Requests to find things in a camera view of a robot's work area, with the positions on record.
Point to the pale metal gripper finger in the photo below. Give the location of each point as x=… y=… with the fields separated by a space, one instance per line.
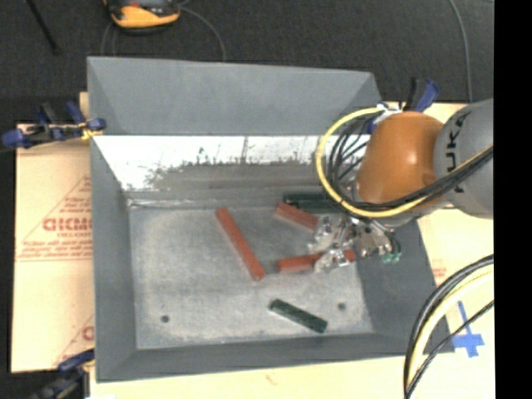
x=334 y=260
x=328 y=233

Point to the red-brown flat block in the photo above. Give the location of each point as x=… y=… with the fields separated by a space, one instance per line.
x=297 y=263
x=296 y=216
x=240 y=243

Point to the dark green flat block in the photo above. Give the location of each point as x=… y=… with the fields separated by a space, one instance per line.
x=305 y=201
x=298 y=315

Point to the grey metal bin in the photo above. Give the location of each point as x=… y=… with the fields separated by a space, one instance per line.
x=199 y=256

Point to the brown cardboard board, red print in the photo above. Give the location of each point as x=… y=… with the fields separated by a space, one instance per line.
x=52 y=264

